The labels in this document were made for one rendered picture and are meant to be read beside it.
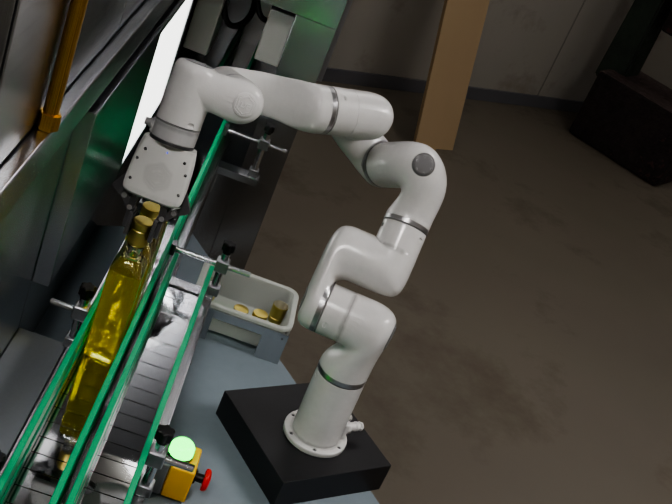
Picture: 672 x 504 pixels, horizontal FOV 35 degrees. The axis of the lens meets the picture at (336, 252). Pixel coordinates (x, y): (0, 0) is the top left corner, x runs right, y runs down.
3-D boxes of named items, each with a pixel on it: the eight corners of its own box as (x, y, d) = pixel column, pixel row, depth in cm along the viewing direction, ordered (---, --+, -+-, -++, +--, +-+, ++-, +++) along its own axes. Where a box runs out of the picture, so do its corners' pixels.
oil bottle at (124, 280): (91, 337, 191) (121, 240, 181) (120, 348, 191) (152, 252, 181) (81, 355, 186) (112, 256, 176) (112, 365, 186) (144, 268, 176)
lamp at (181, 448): (170, 442, 183) (175, 429, 182) (194, 450, 184) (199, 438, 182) (164, 459, 179) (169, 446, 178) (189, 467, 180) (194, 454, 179)
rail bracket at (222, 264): (163, 271, 216) (180, 220, 211) (240, 298, 218) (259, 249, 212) (160, 278, 214) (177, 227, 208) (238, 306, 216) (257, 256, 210)
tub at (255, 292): (195, 287, 240) (206, 256, 236) (287, 320, 242) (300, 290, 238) (179, 329, 224) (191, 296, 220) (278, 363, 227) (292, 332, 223)
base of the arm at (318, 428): (339, 410, 211) (367, 349, 204) (369, 454, 202) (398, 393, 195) (272, 414, 202) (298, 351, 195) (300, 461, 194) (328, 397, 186)
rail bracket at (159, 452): (137, 481, 166) (160, 418, 159) (182, 496, 166) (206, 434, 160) (131, 499, 162) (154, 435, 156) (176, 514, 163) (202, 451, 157)
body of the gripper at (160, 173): (140, 125, 168) (117, 190, 170) (200, 149, 169) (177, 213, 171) (148, 120, 175) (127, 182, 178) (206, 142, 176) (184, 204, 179)
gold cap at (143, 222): (129, 233, 179) (136, 212, 177) (149, 241, 179) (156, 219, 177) (123, 243, 176) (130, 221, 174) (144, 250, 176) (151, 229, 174)
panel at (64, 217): (150, 99, 260) (189, -30, 245) (161, 104, 261) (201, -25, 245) (31, 281, 181) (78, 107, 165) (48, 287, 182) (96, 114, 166)
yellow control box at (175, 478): (153, 466, 188) (165, 435, 184) (193, 479, 189) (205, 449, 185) (144, 492, 182) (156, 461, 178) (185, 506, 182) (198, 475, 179)
